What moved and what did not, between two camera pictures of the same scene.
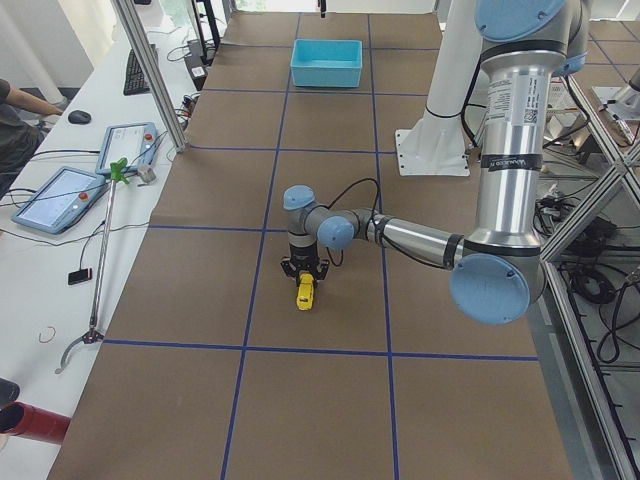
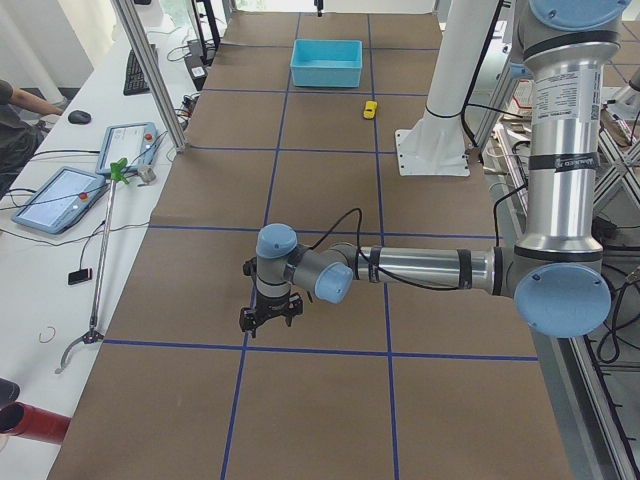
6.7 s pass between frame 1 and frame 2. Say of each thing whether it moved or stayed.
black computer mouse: stayed
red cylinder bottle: stayed
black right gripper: moved
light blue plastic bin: stayed
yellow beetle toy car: moved
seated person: stayed
